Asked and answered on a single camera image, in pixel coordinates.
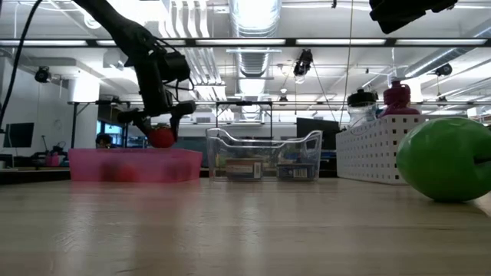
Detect thin hanging cable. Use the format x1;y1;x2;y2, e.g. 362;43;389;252
339;0;354;127

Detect magenta plastic water bottle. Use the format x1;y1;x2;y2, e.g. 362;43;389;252
377;80;422;118

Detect black metal table frame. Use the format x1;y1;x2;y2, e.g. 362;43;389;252
68;100;131;150
214;100;274;133

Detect silver tuna can blue label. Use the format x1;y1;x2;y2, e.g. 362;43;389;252
275;163;316;180

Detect pink plastic tray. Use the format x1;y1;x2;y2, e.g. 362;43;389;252
68;148;203;183

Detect clear plastic bin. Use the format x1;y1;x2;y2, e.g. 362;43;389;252
206;127;324;182

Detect red round fruit green leaves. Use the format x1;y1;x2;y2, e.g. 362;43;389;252
147;124;176;150

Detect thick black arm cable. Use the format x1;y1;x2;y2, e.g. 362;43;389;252
0;0;44;123

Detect gold-lid can red label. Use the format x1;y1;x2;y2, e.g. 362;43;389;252
225;158;265;180

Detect small black monitor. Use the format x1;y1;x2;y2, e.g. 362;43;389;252
3;122;35;149

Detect black hanging camera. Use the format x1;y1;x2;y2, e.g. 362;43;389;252
293;48;314;84

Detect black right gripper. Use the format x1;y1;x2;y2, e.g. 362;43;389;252
369;0;460;35

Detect black computer monitor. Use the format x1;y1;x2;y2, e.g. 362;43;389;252
295;117;341;154

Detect black frame bar with lights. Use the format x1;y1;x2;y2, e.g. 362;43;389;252
0;37;491;48

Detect white perforated basket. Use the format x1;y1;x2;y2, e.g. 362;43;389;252
335;113;470;186

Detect person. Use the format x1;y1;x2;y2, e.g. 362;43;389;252
94;133;114;150

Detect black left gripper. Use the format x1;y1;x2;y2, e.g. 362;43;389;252
117;49;197;142

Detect clear bottle black lid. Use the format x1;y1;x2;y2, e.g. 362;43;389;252
346;89;380;130

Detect green apple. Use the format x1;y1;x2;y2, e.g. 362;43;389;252
395;117;491;203

